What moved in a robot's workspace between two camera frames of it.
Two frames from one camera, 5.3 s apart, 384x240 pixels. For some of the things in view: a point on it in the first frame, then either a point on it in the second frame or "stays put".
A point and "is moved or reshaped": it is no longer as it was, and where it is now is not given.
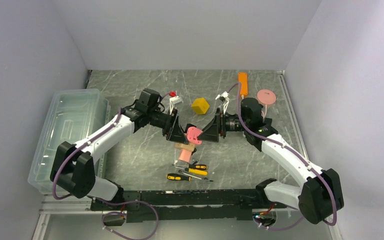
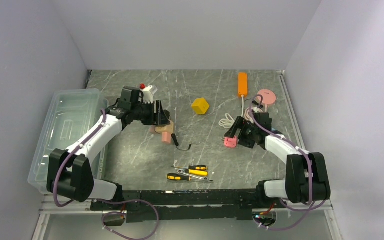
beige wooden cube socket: x=190 y=147 is moved or reshaped
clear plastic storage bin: x=73 y=115 stays put
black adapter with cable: x=197 y=161 → x=176 y=143
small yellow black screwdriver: x=197 y=166 stays put
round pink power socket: x=266 y=97 stays put
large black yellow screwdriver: x=183 y=177 stays put
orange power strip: x=242 y=78 stays put
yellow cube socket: x=200 y=106 stays put
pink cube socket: x=192 y=134 → x=230 y=142
